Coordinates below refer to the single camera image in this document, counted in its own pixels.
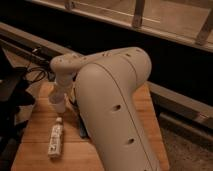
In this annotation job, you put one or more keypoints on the metal floor rail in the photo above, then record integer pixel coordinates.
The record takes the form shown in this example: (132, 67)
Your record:
(180, 82)

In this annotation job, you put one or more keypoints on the white plastic bottle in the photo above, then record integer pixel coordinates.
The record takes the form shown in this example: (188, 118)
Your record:
(55, 143)

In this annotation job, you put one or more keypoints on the black white striped case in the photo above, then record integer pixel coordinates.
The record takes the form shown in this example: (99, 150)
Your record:
(82, 129)

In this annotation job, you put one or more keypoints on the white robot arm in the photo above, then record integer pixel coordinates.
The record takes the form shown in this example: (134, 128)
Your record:
(103, 84)

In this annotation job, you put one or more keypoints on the black chair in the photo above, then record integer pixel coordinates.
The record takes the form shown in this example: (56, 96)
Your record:
(13, 95)

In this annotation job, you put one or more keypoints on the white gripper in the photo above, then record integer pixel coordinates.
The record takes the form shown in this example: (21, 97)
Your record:
(63, 85)

